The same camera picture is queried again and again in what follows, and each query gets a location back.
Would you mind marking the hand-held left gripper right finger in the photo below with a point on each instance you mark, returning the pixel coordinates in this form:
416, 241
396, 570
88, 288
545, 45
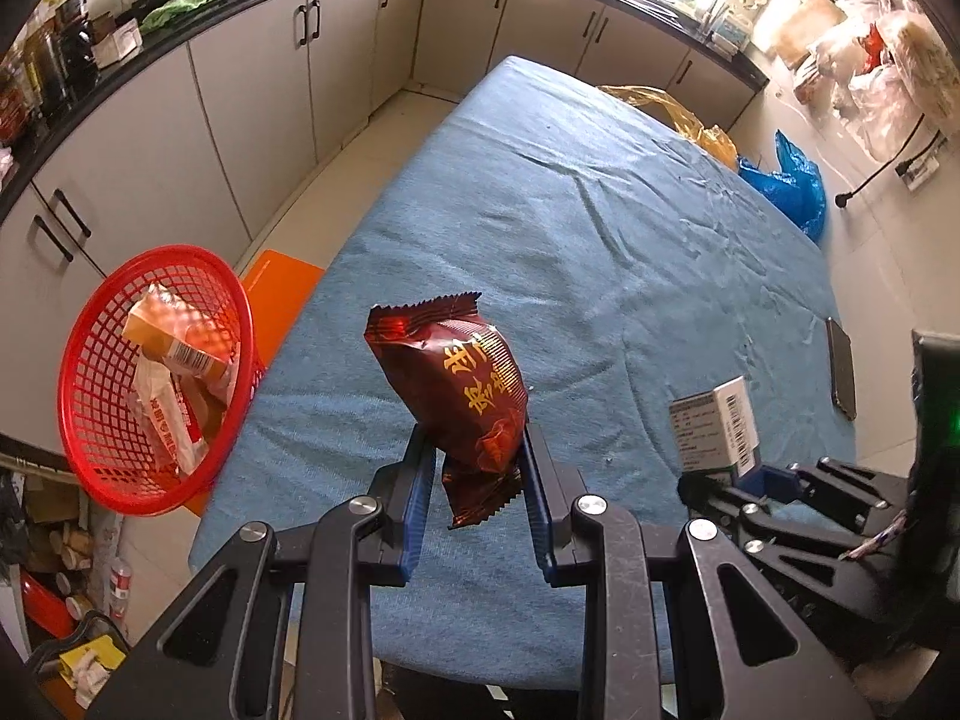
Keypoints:
537, 502

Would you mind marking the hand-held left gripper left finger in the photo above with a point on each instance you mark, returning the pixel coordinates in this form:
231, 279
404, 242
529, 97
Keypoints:
417, 510

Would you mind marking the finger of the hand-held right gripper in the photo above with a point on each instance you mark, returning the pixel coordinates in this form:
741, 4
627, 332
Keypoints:
810, 570
772, 481

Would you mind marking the small white green box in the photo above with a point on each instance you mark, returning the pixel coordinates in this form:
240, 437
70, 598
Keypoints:
712, 424

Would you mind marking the dark red snack packet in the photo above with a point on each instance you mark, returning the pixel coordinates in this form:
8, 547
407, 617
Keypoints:
450, 397

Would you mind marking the white red printed packet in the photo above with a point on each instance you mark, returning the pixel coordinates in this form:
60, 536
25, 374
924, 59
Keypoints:
169, 420

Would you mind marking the orange yellow packet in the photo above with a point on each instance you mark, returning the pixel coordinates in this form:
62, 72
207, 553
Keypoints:
180, 330

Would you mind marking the red plastic mesh basket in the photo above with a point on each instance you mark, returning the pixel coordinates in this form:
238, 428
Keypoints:
90, 390

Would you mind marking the black phone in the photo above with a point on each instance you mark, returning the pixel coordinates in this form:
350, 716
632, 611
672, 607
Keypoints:
841, 375

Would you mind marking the orange plastic stool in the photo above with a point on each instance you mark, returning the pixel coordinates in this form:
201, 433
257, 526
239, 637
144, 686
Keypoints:
281, 292

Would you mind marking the blue plastic bag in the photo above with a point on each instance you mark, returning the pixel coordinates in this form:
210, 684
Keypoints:
787, 187

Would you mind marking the white power strip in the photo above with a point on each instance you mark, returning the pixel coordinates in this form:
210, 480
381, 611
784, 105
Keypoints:
919, 165

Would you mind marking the red white can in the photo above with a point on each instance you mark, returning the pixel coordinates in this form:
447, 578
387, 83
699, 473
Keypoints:
120, 589

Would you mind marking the orange plastic bag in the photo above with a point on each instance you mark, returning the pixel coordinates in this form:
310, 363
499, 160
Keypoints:
712, 144

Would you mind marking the red box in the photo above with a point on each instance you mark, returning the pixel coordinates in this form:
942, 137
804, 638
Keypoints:
46, 604

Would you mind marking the hanging clear plastic bags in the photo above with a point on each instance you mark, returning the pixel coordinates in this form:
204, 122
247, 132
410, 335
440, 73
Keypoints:
885, 75

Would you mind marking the yellow plastic bag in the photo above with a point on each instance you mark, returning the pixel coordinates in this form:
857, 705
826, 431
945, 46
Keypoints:
652, 99

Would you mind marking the wooden cutting board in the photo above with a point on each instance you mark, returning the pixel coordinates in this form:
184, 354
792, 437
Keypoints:
799, 30

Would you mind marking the beige kitchen cabinets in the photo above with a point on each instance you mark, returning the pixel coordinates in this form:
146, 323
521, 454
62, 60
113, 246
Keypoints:
247, 90

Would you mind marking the black kitchen countertop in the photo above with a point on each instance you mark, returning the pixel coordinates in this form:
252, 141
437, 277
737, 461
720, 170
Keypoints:
169, 39

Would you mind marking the green cloth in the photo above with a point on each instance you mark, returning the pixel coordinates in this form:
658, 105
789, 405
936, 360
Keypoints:
176, 9

